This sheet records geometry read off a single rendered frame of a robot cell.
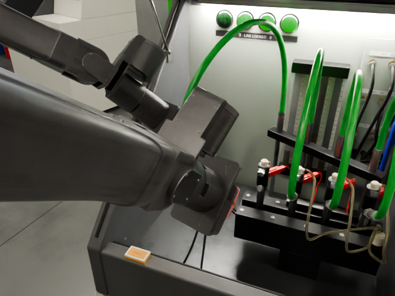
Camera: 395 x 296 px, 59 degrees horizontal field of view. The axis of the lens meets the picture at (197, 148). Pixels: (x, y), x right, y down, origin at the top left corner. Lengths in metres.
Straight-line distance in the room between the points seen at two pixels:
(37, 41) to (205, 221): 0.38
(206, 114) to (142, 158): 0.13
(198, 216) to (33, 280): 1.79
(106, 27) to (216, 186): 3.30
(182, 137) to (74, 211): 2.22
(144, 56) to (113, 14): 3.06
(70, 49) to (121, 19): 3.16
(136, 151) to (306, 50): 0.83
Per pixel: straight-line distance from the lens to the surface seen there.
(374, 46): 1.01
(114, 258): 0.85
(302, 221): 0.90
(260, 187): 0.85
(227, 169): 0.46
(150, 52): 0.65
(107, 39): 3.68
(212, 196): 0.43
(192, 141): 0.36
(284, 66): 0.93
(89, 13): 3.55
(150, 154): 0.25
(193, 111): 0.36
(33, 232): 2.49
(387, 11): 0.97
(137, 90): 0.64
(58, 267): 2.21
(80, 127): 0.18
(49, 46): 0.62
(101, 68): 0.61
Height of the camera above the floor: 1.56
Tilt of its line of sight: 30 degrees down
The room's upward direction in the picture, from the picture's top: straight up
